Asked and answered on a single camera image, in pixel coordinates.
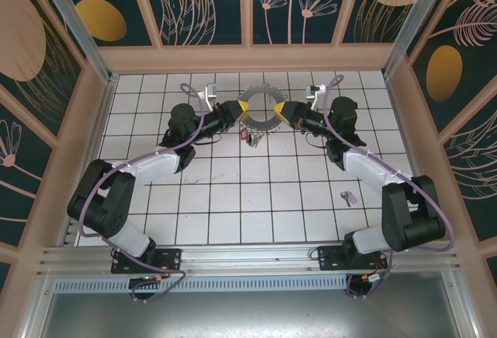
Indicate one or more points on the large silver keyring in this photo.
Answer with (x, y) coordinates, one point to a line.
(262, 90)

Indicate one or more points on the bunch of coloured keys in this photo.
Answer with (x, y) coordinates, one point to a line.
(252, 138)

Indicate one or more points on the silver key with lilac cap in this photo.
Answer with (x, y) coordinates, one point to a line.
(351, 198)

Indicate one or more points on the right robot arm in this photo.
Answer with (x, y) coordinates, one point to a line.
(369, 167)

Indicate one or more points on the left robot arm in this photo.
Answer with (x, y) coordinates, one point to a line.
(159, 167)

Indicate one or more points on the grey metal sheet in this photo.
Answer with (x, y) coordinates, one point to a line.
(248, 314)

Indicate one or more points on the aluminium frame post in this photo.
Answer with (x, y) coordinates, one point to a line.
(79, 29)
(411, 23)

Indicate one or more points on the aluminium mounting rail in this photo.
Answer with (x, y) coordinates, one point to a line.
(240, 256)

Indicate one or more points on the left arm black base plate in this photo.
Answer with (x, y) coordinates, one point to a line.
(171, 260)

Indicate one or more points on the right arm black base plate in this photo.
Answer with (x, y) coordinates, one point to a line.
(330, 258)

